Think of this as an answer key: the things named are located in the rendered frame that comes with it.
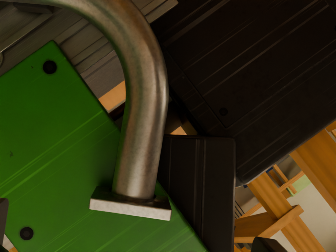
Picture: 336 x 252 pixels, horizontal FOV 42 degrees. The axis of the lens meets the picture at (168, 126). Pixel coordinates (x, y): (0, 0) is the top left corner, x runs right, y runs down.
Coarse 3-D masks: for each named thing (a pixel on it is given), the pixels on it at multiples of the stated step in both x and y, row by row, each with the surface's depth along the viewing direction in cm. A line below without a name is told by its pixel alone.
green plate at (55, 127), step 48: (48, 48) 32; (0, 96) 32; (48, 96) 32; (0, 144) 32; (48, 144) 32; (96, 144) 33; (0, 192) 32; (48, 192) 33; (48, 240) 33; (96, 240) 33; (144, 240) 33; (192, 240) 33
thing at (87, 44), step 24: (144, 0) 34; (168, 0) 34; (0, 24) 34; (24, 24) 34; (48, 24) 34; (72, 24) 34; (0, 48) 33; (24, 48) 34; (72, 48) 34; (96, 48) 34; (0, 72) 34
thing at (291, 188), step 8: (272, 168) 895; (272, 176) 933; (280, 176) 891; (296, 176) 883; (304, 176) 893; (280, 184) 926; (288, 184) 879; (296, 184) 889; (304, 184) 889; (288, 192) 886; (296, 192) 880; (240, 208) 862; (256, 208) 864
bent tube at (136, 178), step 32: (0, 0) 30; (32, 0) 29; (64, 0) 29; (96, 0) 29; (128, 0) 29; (128, 32) 29; (128, 64) 29; (160, 64) 30; (128, 96) 30; (160, 96) 29; (128, 128) 30; (160, 128) 30; (128, 160) 29; (96, 192) 31; (128, 192) 30
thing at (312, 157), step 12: (324, 132) 107; (312, 144) 107; (324, 144) 107; (300, 156) 107; (312, 156) 106; (324, 156) 106; (312, 168) 106; (324, 168) 106; (312, 180) 111; (324, 180) 105; (324, 192) 108
